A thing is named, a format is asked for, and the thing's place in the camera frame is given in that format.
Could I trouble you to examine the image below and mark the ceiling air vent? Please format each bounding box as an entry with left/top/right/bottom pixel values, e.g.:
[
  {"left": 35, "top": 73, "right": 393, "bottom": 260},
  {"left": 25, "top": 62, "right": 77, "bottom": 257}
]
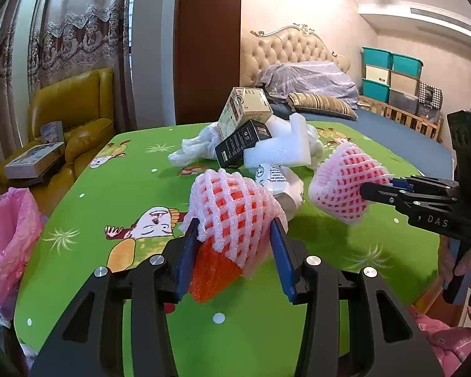
[{"left": 410, "top": 7, "right": 471, "bottom": 36}]

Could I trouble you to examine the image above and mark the black carton box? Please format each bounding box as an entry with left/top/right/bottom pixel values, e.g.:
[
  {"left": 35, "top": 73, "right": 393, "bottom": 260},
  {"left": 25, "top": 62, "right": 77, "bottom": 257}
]
[{"left": 214, "top": 119, "right": 273, "bottom": 169}]

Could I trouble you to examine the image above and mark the small blue picture box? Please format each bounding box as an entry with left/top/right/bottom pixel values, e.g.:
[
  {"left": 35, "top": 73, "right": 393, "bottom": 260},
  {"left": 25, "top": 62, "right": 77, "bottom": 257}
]
[{"left": 39, "top": 120, "right": 66, "bottom": 145}]

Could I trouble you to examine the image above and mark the yellow leather armchair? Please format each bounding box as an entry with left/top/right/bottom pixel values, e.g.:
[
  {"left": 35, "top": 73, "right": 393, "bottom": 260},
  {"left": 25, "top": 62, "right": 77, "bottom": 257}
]
[{"left": 0, "top": 68, "right": 115, "bottom": 216}]

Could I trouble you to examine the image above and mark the green printed tablecloth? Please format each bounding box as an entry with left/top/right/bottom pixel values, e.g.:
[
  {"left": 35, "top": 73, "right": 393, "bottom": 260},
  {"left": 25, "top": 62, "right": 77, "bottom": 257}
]
[{"left": 14, "top": 122, "right": 456, "bottom": 377}]

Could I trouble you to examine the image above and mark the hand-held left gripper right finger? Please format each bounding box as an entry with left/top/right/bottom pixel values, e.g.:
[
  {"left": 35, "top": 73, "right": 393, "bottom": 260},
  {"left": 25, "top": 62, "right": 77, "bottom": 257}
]
[{"left": 270, "top": 226, "right": 444, "bottom": 377}]

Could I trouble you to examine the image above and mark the wooden bed rail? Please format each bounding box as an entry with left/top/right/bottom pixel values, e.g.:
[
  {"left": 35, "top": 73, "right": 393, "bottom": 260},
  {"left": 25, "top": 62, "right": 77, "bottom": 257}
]
[{"left": 357, "top": 96, "right": 443, "bottom": 142}]

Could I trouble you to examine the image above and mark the stack of storage bins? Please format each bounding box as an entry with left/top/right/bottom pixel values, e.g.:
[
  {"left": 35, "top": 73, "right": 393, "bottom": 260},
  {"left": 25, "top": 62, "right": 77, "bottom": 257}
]
[{"left": 361, "top": 46, "right": 423, "bottom": 114}]

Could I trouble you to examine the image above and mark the checkered bag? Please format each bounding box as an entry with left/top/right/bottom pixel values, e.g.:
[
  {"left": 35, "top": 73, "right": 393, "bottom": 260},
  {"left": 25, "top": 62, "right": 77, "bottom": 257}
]
[{"left": 418, "top": 82, "right": 443, "bottom": 107}]

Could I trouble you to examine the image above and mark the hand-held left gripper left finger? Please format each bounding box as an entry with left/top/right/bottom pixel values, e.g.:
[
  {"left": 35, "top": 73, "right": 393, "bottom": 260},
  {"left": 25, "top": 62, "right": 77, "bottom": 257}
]
[{"left": 30, "top": 218, "right": 203, "bottom": 377}]

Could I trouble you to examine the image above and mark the brown wooden door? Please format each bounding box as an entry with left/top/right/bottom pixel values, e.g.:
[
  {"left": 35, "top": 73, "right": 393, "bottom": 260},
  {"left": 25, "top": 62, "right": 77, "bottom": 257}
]
[{"left": 174, "top": 0, "right": 243, "bottom": 126}]

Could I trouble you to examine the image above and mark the lace curtain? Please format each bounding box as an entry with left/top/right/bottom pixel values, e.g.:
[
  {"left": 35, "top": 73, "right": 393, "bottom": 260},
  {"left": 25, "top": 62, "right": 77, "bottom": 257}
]
[{"left": 0, "top": 0, "right": 136, "bottom": 193}]

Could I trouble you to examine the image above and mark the purple quilt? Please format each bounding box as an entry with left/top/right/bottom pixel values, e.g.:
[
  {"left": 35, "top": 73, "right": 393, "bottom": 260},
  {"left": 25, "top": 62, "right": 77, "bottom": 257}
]
[{"left": 257, "top": 60, "right": 360, "bottom": 108}]

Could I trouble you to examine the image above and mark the beige tufted headboard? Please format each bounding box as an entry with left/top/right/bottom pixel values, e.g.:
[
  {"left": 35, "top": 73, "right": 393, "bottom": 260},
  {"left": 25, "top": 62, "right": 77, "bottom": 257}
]
[{"left": 240, "top": 24, "right": 352, "bottom": 89}]

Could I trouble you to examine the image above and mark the striped pillow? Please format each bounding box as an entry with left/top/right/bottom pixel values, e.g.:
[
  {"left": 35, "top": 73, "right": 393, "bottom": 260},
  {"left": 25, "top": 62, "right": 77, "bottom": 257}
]
[{"left": 287, "top": 92, "right": 359, "bottom": 122}]

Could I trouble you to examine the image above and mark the pink trash bag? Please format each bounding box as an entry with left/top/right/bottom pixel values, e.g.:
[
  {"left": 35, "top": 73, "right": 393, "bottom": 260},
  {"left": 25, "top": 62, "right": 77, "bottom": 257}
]
[{"left": 0, "top": 187, "right": 45, "bottom": 311}]

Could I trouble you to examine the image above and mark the flat white cardboard box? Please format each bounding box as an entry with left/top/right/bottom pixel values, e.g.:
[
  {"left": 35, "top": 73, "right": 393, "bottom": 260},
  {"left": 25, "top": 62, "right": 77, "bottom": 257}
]
[{"left": 4, "top": 142, "right": 66, "bottom": 179}]

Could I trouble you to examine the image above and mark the white plastic bag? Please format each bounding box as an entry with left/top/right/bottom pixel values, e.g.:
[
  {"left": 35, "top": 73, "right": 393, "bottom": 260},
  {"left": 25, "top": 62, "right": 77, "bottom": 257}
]
[{"left": 168, "top": 123, "right": 224, "bottom": 166}]

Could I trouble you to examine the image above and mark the yellow carton box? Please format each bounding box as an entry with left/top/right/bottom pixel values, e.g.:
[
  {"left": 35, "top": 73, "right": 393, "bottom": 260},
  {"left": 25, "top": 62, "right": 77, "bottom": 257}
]
[{"left": 217, "top": 86, "right": 273, "bottom": 141}]

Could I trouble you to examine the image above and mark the white foam block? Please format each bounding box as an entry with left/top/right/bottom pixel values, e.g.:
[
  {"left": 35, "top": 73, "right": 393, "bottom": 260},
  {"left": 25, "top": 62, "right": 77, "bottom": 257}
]
[{"left": 243, "top": 113, "right": 312, "bottom": 170}]

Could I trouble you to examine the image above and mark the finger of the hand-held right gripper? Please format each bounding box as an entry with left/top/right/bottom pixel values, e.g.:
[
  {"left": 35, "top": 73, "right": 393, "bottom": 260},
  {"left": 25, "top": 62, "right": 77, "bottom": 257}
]
[
  {"left": 359, "top": 182, "right": 456, "bottom": 215},
  {"left": 390, "top": 175, "right": 461, "bottom": 194}
]

